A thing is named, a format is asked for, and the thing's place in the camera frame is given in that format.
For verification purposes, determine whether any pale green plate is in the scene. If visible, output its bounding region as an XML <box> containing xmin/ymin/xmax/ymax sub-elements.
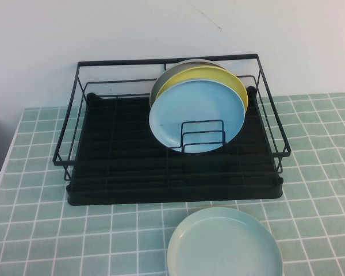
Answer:
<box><xmin>166</xmin><ymin>207</ymin><xmax>284</xmax><ymax>276</ymax></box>

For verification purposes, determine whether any yellow plate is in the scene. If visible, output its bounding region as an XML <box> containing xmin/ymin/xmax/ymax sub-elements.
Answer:
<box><xmin>156</xmin><ymin>65</ymin><xmax>250</xmax><ymax>116</ymax></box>

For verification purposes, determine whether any light blue plate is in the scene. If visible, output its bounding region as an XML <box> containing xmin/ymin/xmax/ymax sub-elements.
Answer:
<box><xmin>148</xmin><ymin>80</ymin><xmax>246</xmax><ymax>156</ymax></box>

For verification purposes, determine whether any black wire dish rack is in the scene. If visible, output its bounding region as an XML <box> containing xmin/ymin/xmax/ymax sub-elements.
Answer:
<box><xmin>53</xmin><ymin>53</ymin><xmax>293</xmax><ymax>185</ymax></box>

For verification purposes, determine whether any green checkered tablecloth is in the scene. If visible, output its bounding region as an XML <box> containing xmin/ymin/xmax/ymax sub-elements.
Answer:
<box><xmin>0</xmin><ymin>91</ymin><xmax>345</xmax><ymax>276</ymax></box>

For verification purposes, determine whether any grey plate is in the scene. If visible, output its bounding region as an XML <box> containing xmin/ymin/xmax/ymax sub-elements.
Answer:
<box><xmin>149</xmin><ymin>59</ymin><xmax>228</xmax><ymax>110</ymax></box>

